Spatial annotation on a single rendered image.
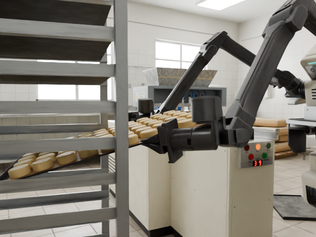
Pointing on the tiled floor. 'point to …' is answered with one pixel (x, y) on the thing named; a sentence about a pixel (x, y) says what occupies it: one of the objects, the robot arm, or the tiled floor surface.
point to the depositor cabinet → (147, 189)
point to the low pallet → (284, 154)
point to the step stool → (309, 146)
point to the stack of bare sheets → (293, 208)
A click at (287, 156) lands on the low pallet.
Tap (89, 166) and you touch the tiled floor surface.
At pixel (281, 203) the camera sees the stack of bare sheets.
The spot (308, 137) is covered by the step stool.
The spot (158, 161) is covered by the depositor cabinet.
